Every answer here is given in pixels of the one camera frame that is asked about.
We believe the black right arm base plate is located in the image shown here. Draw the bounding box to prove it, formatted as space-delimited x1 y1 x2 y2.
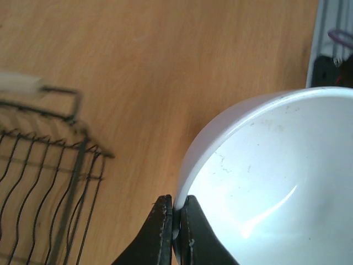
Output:
311 54 352 88

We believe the plain white bowl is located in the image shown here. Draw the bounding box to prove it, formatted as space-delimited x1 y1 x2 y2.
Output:
173 87 352 264

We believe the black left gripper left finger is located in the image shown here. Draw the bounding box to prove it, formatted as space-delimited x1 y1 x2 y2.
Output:
113 194 173 265

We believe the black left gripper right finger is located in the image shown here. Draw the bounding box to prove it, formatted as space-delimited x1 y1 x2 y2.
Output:
180 195 238 265

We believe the black wire dish rack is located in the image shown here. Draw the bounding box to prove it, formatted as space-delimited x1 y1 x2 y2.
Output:
1 86 113 264

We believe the right wooden rack handle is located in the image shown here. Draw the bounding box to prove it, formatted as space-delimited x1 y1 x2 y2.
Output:
0 72 47 94

